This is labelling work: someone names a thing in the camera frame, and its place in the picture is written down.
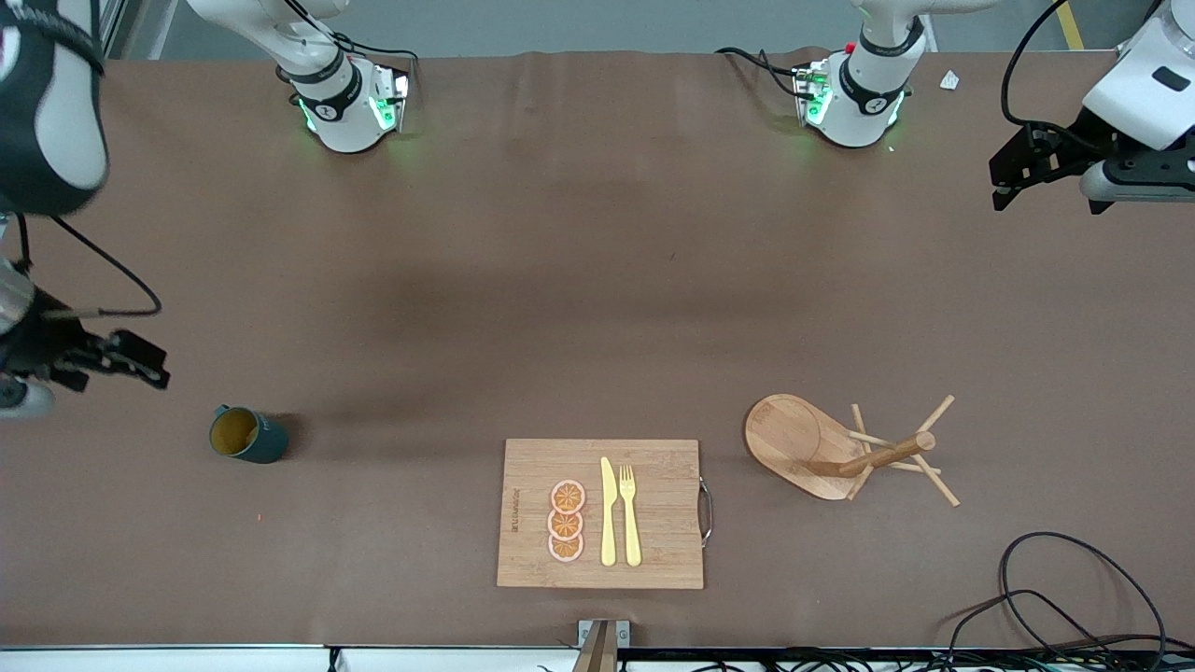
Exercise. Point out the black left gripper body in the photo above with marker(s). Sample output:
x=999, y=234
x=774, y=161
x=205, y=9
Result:
x=1088, y=140

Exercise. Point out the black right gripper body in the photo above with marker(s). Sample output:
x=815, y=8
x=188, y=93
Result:
x=37, y=342

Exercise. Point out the dark teal cup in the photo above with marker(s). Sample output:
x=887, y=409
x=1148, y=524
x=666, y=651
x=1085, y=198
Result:
x=266, y=443

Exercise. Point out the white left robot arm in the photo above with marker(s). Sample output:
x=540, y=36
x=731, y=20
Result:
x=864, y=103

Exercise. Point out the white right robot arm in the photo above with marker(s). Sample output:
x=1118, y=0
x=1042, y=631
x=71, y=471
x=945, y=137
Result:
x=341, y=117

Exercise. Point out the white paper scrap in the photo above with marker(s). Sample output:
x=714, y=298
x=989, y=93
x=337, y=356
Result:
x=949, y=80

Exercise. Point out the wooden mug tree rack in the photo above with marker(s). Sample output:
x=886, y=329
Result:
x=784, y=434

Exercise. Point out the toy orange slice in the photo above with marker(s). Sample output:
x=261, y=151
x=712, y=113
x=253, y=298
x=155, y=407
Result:
x=568, y=496

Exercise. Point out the bamboo cutting board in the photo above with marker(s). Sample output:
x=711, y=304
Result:
x=663, y=513

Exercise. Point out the yellow plastic knife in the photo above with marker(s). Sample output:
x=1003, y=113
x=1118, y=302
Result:
x=609, y=523

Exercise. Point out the yellow plastic fork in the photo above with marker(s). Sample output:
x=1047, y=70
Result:
x=631, y=532

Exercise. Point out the white table edge rail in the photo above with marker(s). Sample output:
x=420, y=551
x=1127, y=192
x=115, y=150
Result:
x=187, y=661

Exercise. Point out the aluminium frame profile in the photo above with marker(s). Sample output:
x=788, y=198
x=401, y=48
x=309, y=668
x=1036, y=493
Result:
x=114, y=28

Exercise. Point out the metal bracket with post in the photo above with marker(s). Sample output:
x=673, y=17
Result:
x=602, y=644

